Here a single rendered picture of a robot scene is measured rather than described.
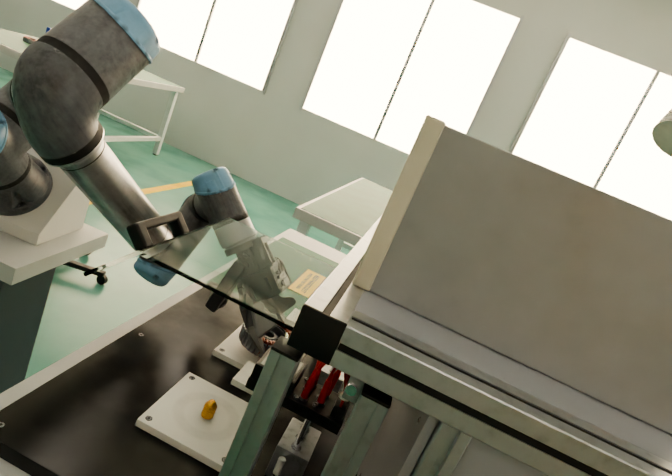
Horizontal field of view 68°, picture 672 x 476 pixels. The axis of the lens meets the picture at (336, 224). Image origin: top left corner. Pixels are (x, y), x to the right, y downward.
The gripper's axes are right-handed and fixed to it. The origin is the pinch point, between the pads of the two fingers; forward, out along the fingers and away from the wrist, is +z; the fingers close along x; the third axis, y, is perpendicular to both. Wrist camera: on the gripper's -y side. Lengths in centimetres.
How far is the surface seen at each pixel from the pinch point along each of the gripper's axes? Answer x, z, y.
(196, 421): -26.6, 0.9, -3.3
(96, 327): 89, -7, -119
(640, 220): -35, -8, 60
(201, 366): -12.2, -2.9, -8.7
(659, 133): 88, 2, 106
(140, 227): -34.3, -28.2, 7.3
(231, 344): -3.2, -2.7, -6.8
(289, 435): -25.0, 7.8, 9.0
